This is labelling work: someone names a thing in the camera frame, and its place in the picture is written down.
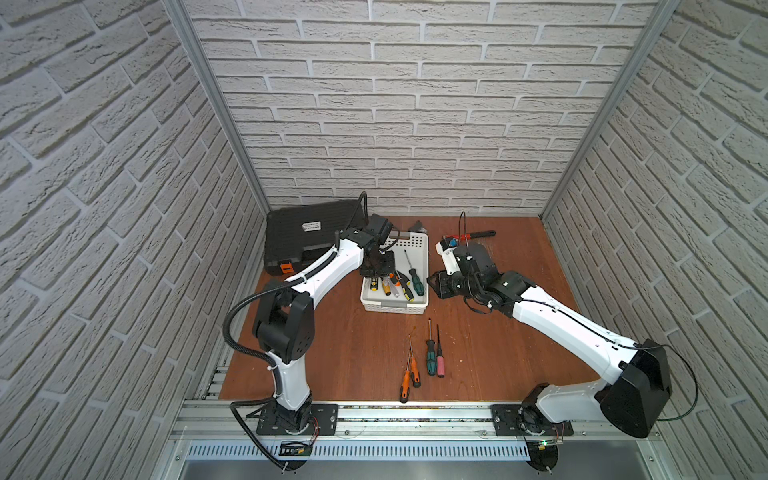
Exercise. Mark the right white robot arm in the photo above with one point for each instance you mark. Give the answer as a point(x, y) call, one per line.
point(634, 383)

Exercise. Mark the long orange screwdriver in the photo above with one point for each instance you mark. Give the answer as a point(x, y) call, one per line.
point(404, 390)

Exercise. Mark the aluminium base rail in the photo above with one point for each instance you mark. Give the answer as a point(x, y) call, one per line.
point(428, 421)

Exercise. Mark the pink handle screwdriver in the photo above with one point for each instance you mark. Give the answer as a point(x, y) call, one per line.
point(440, 361)

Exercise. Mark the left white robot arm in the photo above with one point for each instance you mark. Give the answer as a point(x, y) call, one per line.
point(285, 325)

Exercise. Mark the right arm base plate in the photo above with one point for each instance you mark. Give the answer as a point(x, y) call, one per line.
point(507, 420)

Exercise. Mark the white perforated plastic bin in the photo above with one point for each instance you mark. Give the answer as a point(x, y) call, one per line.
point(416, 244)

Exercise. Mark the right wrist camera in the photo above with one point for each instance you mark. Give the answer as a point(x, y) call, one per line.
point(446, 252)

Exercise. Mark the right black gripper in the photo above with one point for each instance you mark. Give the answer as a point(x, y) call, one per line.
point(441, 290)

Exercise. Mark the large green black screwdriver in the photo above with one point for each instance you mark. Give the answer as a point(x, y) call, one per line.
point(415, 278)

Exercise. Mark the black yellow slim screwdriver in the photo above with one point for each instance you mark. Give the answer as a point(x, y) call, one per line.
point(405, 282)

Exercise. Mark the black plastic tool case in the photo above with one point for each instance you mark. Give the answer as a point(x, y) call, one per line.
point(297, 236)

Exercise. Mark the short orange screwdriver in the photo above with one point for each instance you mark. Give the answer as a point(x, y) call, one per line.
point(413, 368)

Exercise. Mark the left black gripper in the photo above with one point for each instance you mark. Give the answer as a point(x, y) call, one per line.
point(391, 267)

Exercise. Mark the small dark metal object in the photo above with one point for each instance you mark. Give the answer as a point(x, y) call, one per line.
point(417, 227)

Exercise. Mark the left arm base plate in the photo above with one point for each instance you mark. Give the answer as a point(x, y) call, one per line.
point(275, 420)

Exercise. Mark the yellow handle screwdriver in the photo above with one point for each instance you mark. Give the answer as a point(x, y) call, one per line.
point(386, 286)

